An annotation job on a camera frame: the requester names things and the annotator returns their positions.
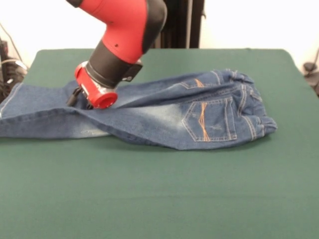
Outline black stand leg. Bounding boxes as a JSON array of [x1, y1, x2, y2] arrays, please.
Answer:
[[303, 48, 319, 98]]

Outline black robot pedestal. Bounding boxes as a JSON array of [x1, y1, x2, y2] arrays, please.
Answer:
[[152, 0, 207, 49]]

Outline black cable bundle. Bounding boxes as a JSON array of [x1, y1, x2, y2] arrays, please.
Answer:
[[0, 22, 28, 98]]

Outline blue denim jeans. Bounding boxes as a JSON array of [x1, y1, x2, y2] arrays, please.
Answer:
[[0, 69, 279, 151]]

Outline dark green table cloth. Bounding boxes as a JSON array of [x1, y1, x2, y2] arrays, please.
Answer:
[[0, 48, 319, 239]]

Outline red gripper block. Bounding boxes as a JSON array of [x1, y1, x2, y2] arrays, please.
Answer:
[[65, 61, 118, 111]]

